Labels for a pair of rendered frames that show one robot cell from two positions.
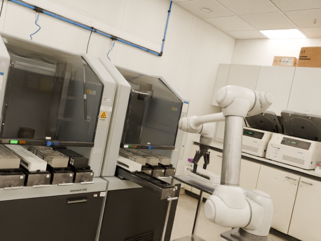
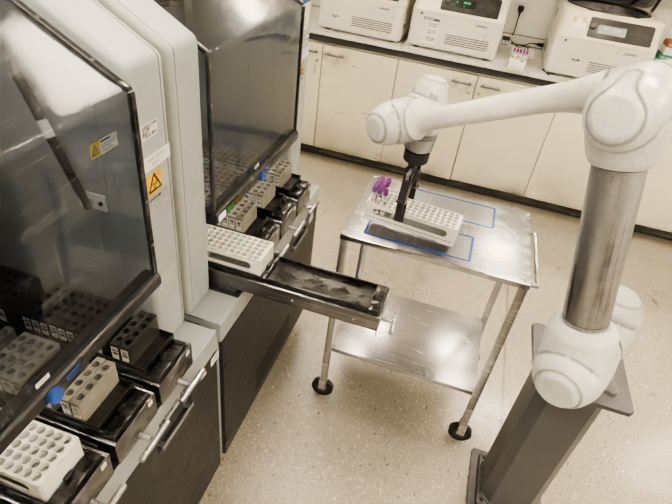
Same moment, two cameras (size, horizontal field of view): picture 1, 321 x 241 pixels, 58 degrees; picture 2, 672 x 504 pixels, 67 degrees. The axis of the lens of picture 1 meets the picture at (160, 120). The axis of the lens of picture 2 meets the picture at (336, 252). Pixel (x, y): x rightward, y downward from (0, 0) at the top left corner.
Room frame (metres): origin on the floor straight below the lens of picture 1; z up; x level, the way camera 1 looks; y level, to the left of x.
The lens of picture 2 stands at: (1.10, 0.54, 1.74)
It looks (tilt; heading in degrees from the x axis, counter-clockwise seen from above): 37 degrees down; 329
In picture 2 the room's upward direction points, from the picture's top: 8 degrees clockwise
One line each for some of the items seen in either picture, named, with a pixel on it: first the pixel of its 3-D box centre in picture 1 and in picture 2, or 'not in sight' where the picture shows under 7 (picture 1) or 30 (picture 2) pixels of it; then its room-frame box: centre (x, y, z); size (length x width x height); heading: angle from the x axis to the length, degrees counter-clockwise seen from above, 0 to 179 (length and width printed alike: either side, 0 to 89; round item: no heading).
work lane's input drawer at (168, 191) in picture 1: (137, 177); (276, 278); (2.14, 0.08, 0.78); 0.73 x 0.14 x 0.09; 46
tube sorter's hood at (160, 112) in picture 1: (138, 107); (181, 54); (2.59, 0.22, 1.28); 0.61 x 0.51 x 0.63; 136
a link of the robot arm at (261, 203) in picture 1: (256, 210); (603, 324); (1.59, -0.62, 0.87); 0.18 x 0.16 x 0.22; 111
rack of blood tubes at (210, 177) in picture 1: (202, 174); (413, 216); (2.17, -0.38, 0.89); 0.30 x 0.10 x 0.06; 41
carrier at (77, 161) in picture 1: (80, 162); (140, 339); (1.97, 0.48, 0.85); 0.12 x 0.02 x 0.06; 136
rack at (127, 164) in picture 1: (124, 163); (219, 247); (2.27, 0.21, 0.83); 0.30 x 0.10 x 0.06; 46
